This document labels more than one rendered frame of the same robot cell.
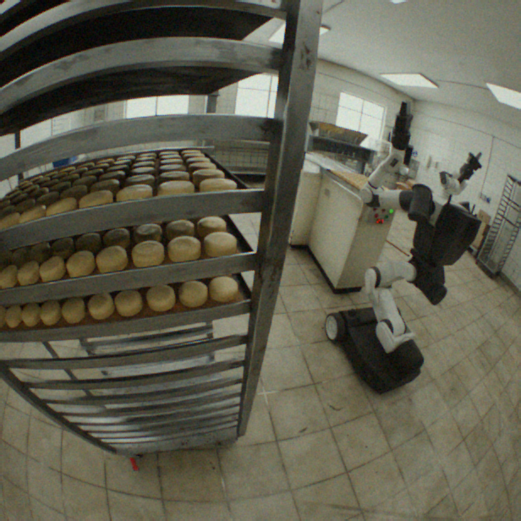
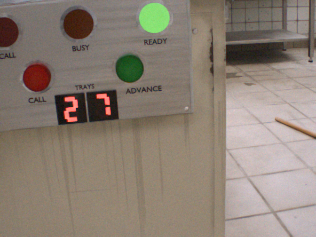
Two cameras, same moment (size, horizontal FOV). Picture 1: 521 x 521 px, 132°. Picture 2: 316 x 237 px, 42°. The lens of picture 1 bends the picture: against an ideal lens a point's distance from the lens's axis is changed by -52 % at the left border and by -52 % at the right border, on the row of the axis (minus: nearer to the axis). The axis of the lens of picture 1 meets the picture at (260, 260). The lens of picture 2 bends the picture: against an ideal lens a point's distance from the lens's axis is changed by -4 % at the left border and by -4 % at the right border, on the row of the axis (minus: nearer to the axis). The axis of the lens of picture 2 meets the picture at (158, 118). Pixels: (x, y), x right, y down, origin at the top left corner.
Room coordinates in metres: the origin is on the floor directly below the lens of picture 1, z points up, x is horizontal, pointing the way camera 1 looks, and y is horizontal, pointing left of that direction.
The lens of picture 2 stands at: (1.04, -0.94, 0.86)
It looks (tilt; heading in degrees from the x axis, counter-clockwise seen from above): 19 degrees down; 8
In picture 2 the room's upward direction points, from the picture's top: 3 degrees counter-clockwise
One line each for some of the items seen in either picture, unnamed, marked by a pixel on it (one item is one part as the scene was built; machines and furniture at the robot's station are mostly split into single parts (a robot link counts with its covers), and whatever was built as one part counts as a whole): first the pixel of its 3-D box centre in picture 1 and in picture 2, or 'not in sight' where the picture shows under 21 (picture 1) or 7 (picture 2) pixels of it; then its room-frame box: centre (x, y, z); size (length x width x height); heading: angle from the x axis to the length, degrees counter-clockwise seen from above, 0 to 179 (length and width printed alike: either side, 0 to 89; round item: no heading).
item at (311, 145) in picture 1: (333, 156); not in sight; (2.33, -0.57, 1.01); 0.72 x 0.33 x 0.34; 105
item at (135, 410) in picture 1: (140, 408); not in sight; (0.16, 0.27, 0.60); 0.64 x 0.03 x 0.03; 117
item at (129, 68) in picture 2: not in sight; (129, 67); (1.49, -0.85, 0.76); 0.03 x 0.02 x 0.03; 105
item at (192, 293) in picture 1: (193, 293); not in sight; (0.29, 0.11, 0.96); 0.05 x 0.05 x 0.02
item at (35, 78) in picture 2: not in sight; (37, 76); (1.46, -0.75, 0.76); 0.03 x 0.02 x 0.03; 105
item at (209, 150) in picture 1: (101, 162); not in sight; (0.51, 0.45, 1.14); 0.64 x 0.03 x 0.03; 117
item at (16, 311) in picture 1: (13, 315); not in sight; (0.11, 0.47, 0.96); 0.05 x 0.05 x 0.02
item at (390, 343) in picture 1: (395, 334); not in sight; (0.83, -0.87, 0.28); 0.21 x 0.20 x 0.13; 14
